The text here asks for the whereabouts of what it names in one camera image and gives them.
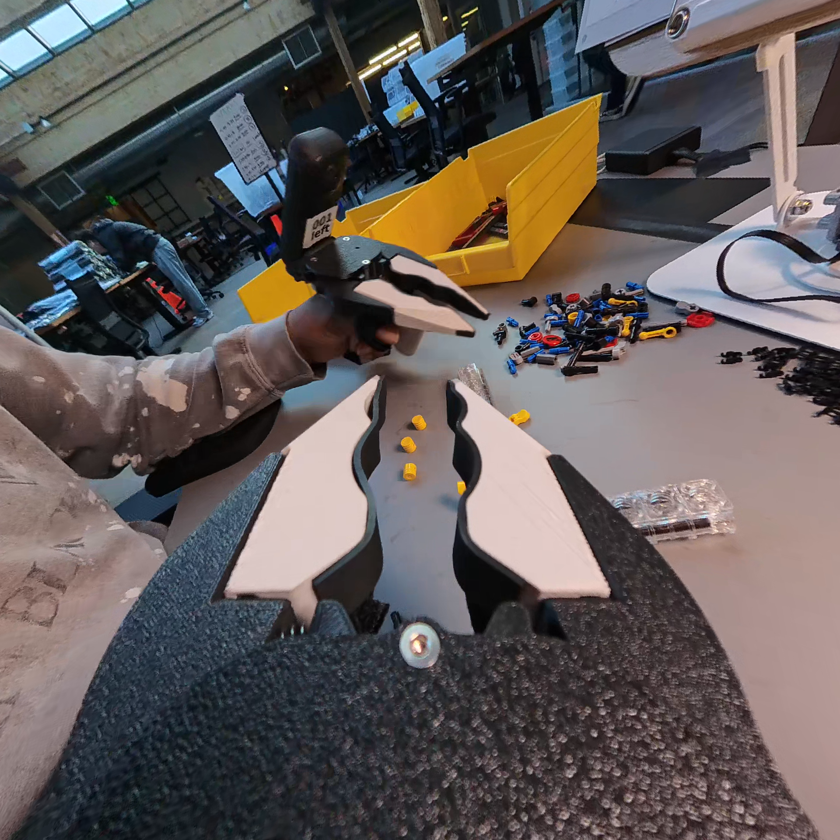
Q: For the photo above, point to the pile of small toy pieces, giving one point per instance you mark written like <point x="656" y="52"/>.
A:
<point x="590" y="328"/>

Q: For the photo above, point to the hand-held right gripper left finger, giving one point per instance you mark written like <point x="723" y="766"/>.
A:
<point x="302" y="525"/>

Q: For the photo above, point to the black power adapter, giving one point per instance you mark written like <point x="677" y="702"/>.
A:
<point x="649" y="149"/>

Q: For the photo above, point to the person's left hand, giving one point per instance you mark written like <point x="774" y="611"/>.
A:
<point x="321" y="328"/>

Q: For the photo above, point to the clear toy brick block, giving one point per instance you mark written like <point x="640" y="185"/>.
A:
<point x="676" y="512"/>
<point x="476" y="384"/>

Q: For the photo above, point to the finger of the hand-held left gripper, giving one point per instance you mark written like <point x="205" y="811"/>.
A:
<point x="423" y="270"/>
<point x="420" y="312"/>

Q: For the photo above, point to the white book stand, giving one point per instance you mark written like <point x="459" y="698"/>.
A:
<point x="689" y="282"/>

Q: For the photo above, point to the yellow plastic bin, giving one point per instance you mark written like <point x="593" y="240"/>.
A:
<point x="538" y="164"/>

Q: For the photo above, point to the small yellow connector piece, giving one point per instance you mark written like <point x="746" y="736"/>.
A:
<point x="519" y="417"/>

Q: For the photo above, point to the black office chair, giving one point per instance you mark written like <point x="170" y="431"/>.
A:
<point x="105" y="315"/>

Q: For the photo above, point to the heap of red black parts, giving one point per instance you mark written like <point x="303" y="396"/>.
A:
<point x="479" y="226"/>

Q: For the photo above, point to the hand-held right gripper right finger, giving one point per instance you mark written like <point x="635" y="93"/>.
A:
<point x="531" y="525"/>

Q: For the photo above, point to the person's speckled hoodie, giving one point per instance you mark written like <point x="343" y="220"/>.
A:
<point x="52" y="590"/>

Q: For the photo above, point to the white sign board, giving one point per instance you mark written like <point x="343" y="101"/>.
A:
<point x="241" y="138"/>

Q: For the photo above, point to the grey desk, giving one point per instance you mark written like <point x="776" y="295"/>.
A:
<point x="722" y="459"/>

